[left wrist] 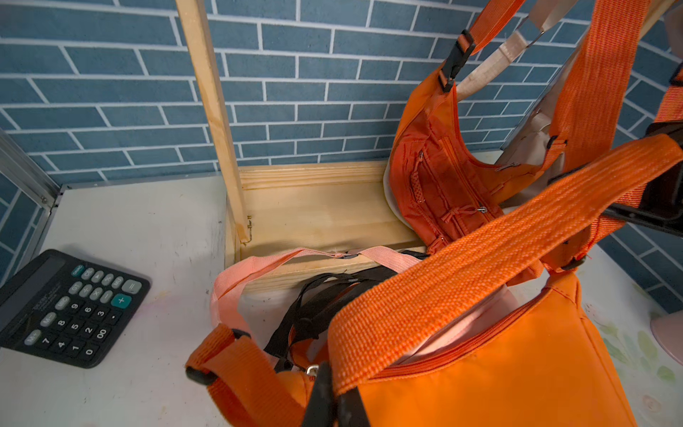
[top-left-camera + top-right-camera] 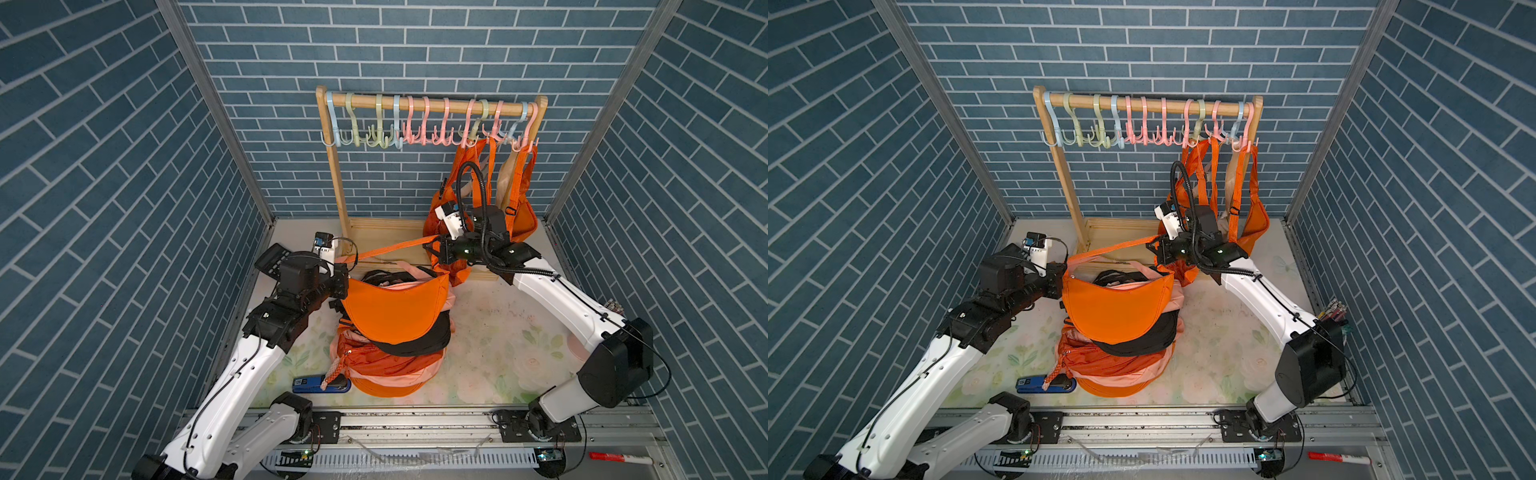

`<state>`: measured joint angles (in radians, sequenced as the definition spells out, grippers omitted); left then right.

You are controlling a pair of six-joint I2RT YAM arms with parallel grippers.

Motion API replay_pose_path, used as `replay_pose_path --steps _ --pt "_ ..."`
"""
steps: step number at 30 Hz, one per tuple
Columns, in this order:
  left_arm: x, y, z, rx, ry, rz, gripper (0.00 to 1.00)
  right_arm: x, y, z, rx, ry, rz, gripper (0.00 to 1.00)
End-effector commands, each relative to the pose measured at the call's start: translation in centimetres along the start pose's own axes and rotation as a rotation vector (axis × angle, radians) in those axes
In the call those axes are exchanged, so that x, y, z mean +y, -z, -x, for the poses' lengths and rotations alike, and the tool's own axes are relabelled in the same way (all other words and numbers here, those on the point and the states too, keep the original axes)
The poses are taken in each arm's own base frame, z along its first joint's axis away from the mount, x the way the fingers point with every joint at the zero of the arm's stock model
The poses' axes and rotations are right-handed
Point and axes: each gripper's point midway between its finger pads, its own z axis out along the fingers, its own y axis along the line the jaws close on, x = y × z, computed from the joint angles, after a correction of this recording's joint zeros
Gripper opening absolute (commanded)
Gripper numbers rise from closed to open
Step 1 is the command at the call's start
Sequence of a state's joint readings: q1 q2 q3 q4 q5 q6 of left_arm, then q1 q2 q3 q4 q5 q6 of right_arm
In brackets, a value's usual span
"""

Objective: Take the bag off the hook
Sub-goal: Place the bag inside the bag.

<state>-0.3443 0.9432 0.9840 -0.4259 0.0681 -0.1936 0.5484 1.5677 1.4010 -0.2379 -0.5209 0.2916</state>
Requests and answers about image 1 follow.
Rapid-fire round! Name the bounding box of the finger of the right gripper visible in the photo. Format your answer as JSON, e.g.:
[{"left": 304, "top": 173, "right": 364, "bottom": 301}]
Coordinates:
[{"left": 602, "top": 119, "right": 683, "bottom": 238}]

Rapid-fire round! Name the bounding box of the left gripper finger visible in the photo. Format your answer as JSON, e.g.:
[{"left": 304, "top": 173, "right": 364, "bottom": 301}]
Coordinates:
[{"left": 302, "top": 362, "right": 370, "bottom": 427}]

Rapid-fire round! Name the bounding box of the orange bag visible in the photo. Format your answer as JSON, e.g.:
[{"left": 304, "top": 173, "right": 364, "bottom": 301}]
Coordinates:
[
  {"left": 590, "top": 66, "right": 682, "bottom": 246},
  {"left": 457, "top": 1, "right": 674, "bottom": 278},
  {"left": 186, "top": 135, "right": 682, "bottom": 426}
]

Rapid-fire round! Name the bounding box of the beige sling bag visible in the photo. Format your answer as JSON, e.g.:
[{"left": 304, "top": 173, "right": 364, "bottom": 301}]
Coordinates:
[{"left": 382, "top": 0, "right": 583, "bottom": 231}]

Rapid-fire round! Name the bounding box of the pink pen cup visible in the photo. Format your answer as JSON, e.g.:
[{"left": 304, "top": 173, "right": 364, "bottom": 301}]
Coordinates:
[{"left": 650, "top": 311, "right": 683, "bottom": 365}]

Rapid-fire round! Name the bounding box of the wooden hanging rack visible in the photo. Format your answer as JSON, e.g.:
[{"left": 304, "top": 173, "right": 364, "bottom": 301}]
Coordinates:
[{"left": 174, "top": 0, "right": 673, "bottom": 294}]

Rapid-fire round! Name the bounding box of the black desk calculator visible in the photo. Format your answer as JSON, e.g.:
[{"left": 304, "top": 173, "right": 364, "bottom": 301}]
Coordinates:
[{"left": 1, "top": 249, "right": 151, "bottom": 369}]

